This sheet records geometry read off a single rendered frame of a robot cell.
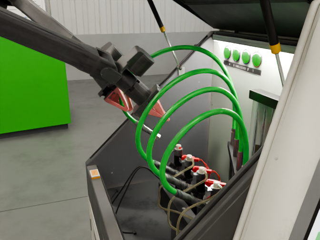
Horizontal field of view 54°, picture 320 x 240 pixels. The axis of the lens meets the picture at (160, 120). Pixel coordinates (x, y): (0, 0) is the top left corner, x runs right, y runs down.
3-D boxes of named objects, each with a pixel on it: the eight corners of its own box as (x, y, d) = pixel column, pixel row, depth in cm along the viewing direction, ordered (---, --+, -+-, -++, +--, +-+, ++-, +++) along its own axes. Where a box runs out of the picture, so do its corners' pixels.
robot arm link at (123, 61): (92, 58, 88) (97, 75, 82) (119, 28, 85) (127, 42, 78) (123, 80, 95) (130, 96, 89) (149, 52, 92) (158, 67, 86)
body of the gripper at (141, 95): (162, 93, 88) (143, 75, 86) (137, 118, 91) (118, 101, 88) (160, 87, 95) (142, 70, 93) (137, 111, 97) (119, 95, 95)
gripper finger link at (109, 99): (141, 103, 105) (124, 82, 107) (131, 103, 99) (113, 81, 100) (127, 116, 107) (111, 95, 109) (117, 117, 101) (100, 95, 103)
